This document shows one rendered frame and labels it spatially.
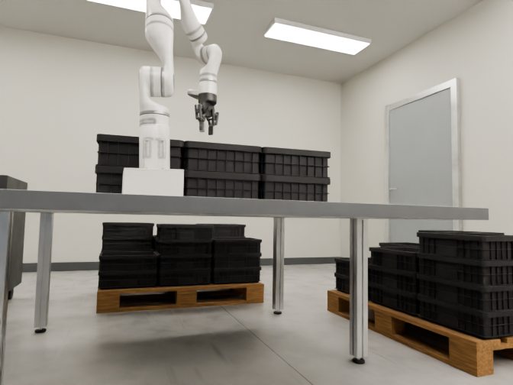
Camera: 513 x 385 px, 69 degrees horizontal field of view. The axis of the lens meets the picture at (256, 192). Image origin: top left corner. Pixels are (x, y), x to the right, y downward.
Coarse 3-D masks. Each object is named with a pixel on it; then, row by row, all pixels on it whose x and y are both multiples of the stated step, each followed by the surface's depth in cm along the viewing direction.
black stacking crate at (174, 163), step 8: (104, 144) 129; (112, 144) 130; (120, 144) 131; (128, 144) 131; (136, 144) 132; (104, 152) 129; (112, 152) 129; (120, 152) 130; (128, 152) 131; (136, 152) 132; (176, 152) 136; (104, 160) 129; (112, 160) 130; (120, 160) 131; (128, 160) 131; (136, 160) 132; (176, 160) 136; (176, 168) 135
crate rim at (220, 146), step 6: (186, 144) 137; (192, 144) 137; (198, 144) 138; (204, 144) 138; (210, 144) 139; (216, 144) 140; (222, 144) 140; (228, 144) 141; (234, 144) 142; (240, 144) 143; (240, 150) 142; (246, 150) 143; (252, 150) 144; (258, 150) 144
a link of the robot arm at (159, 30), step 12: (156, 24) 120; (168, 24) 122; (156, 36) 119; (168, 36) 120; (156, 48) 120; (168, 48) 119; (168, 60) 117; (168, 72) 115; (168, 84) 115; (168, 96) 118
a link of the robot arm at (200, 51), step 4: (204, 32) 145; (200, 36) 144; (204, 36) 145; (192, 40) 145; (196, 40) 144; (200, 40) 145; (204, 40) 146; (192, 44) 147; (196, 44) 146; (200, 44) 147; (196, 48) 148; (200, 48) 151; (204, 48) 150; (196, 52) 150; (200, 52) 150; (204, 52) 149; (196, 56) 151; (200, 56) 151; (204, 56) 150; (200, 60) 152; (204, 60) 151; (204, 64) 154
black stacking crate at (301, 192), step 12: (264, 180) 145; (276, 180) 146; (288, 180) 147; (300, 180) 149; (312, 180) 150; (324, 180) 152; (264, 192) 146; (276, 192) 147; (288, 192) 148; (300, 192) 150; (312, 192) 151; (324, 192) 152
